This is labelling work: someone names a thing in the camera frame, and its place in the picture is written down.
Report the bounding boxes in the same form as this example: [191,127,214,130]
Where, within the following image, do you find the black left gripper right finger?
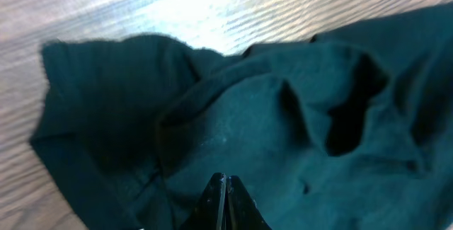
[224,176,271,230]

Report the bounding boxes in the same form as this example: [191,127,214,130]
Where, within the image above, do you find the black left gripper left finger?
[180,173,227,230]

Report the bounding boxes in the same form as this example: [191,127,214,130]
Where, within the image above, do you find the black t-shirt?
[30,4,452,229]

